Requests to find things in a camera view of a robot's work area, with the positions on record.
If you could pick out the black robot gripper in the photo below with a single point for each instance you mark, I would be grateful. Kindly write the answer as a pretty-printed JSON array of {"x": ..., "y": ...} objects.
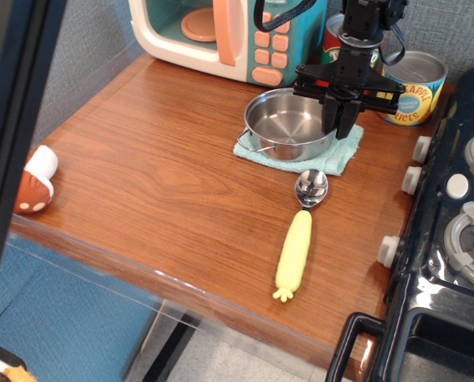
[{"x": 345, "y": 87}]

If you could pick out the stainless steel pot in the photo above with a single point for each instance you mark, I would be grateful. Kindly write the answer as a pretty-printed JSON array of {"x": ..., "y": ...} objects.
[{"x": 284, "y": 126}]

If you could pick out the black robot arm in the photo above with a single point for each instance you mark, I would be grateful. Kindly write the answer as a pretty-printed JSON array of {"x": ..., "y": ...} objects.
[{"x": 364, "y": 25}]

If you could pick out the brown plush mushroom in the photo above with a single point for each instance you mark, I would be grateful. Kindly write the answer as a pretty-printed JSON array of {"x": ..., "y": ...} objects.
[{"x": 36, "y": 190}]

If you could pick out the light blue folded cloth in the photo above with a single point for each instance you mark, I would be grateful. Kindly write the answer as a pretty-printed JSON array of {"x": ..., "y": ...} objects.
[{"x": 332, "y": 162}]

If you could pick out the tomato sauce can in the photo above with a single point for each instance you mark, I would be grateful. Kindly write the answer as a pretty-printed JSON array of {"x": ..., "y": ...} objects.
[{"x": 331, "y": 43}]

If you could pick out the pineapple slices can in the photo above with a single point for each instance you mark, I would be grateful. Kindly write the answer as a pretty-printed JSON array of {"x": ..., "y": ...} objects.
[{"x": 423, "y": 75}]

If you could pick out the toy microwave oven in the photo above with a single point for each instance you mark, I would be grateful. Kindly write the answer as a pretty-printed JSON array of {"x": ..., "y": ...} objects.
[{"x": 220, "y": 38}]

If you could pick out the black toy stove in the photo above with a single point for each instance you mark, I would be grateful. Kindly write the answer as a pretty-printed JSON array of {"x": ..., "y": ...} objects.
[{"x": 427, "y": 331}]

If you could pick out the orange black object corner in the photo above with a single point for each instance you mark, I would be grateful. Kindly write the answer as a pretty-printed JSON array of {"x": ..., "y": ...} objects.
[{"x": 13, "y": 368}]

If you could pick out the spoon with yellow handle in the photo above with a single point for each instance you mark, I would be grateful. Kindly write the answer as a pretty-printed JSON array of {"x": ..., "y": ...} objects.
[{"x": 311, "y": 188}]

